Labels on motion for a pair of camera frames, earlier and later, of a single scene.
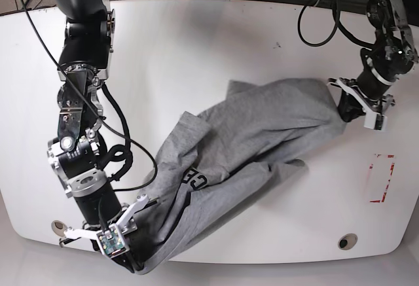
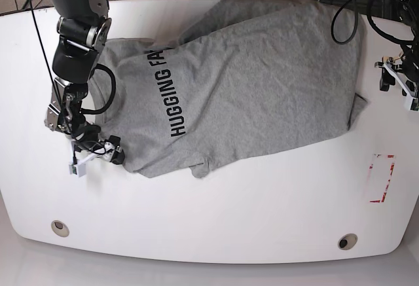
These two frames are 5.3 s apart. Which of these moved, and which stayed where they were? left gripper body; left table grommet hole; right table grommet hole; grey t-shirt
Moved: grey t-shirt; left gripper body
Stayed: left table grommet hole; right table grommet hole
